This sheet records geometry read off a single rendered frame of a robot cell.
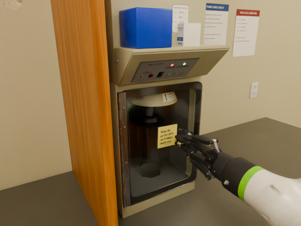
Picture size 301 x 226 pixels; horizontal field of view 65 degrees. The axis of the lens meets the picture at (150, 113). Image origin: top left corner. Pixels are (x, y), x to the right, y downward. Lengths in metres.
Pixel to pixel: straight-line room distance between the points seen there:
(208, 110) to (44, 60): 0.99
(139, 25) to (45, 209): 0.73
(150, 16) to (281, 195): 0.47
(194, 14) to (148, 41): 0.26
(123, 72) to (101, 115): 0.12
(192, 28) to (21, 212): 0.85
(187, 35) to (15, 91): 0.70
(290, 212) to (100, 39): 0.52
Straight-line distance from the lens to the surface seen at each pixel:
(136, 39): 0.57
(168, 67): 0.66
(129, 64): 0.58
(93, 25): 0.55
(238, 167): 0.62
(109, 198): 0.70
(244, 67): 1.70
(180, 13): 0.77
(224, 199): 1.00
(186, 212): 0.92
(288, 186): 0.56
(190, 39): 0.69
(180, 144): 0.78
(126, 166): 0.77
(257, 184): 0.58
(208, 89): 1.50
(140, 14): 0.57
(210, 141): 0.67
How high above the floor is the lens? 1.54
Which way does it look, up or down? 19 degrees down
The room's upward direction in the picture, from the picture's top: straight up
